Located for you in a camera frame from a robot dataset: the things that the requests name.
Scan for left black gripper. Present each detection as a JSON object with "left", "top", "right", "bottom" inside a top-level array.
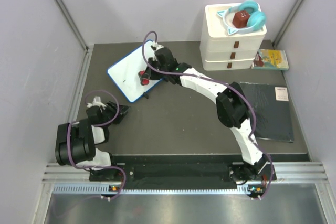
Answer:
[{"left": 101, "top": 100, "right": 131, "bottom": 126}]

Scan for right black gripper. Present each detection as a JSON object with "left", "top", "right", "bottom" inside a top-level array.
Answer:
[{"left": 143, "top": 58, "right": 169, "bottom": 81}]

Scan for red whiteboard eraser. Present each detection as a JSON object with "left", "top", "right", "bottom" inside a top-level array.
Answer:
[{"left": 138, "top": 70, "right": 150, "bottom": 86}]

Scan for blue framed whiteboard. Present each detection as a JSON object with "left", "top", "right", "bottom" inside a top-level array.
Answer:
[{"left": 107, "top": 45, "right": 162, "bottom": 103}]

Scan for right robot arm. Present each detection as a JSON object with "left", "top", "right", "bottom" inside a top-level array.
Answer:
[{"left": 139, "top": 43, "right": 268, "bottom": 182}]

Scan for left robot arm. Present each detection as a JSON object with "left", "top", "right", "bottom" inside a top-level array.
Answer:
[{"left": 55, "top": 97, "right": 130, "bottom": 181}]

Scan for white three drawer organizer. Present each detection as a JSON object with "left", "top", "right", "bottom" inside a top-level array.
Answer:
[{"left": 200, "top": 3, "right": 267, "bottom": 71}]

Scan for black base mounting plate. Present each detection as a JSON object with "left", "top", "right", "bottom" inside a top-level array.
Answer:
[{"left": 89, "top": 155, "right": 279, "bottom": 184}]

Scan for brown cube toy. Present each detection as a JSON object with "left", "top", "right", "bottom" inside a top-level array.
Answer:
[{"left": 232, "top": 10, "right": 250, "bottom": 28}]

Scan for teal cat ear headphones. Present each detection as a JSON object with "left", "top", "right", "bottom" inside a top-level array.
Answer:
[{"left": 217, "top": 0, "right": 266, "bottom": 36}]

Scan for illustrated yellow teal book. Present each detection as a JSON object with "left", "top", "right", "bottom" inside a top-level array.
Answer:
[{"left": 251, "top": 49, "right": 289, "bottom": 71}]

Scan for dark blue notebook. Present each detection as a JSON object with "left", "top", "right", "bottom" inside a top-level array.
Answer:
[{"left": 240, "top": 82, "right": 294, "bottom": 143}]

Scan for grey wire whiteboard stand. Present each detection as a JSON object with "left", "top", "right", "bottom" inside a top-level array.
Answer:
[{"left": 142, "top": 92, "right": 149, "bottom": 99}]

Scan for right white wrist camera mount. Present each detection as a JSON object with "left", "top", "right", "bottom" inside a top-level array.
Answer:
[{"left": 151, "top": 42, "right": 164, "bottom": 51}]

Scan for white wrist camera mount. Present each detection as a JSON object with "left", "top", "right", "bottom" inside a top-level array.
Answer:
[
  {"left": 86, "top": 96, "right": 107, "bottom": 109},
  {"left": 151, "top": 42, "right": 164, "bottom": 51}
]

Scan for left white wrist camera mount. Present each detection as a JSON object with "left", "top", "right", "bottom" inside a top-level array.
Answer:
[{"left": 86, "top": 96, "right": 107, "bottom": 109}]

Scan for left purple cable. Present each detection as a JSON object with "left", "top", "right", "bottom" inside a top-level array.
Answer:
[{"left": 67, "top": 90, "right": 127, "bottom": 201}]

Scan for purple cable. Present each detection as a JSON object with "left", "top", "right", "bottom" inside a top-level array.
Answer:
[
  {"left": 141, "top": 31, "right": 275, "bottom": 201},
  {"left": 67, "top": 90, "right": 127, "bottom": 201}
]

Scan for aluminium frame rail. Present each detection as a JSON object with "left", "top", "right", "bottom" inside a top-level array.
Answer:
[{"left": 62, "top": 45, "right": 94, "bottom": 124}]

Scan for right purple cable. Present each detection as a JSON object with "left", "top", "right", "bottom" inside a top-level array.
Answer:
[{"left": 141, "top": 31, "right": 275, "bottom": 201}]

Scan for slotted grey cable duct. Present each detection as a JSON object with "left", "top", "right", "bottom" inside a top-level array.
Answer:
[{"left": 52, "top": 184, "right": 261, "bottom": 195}]

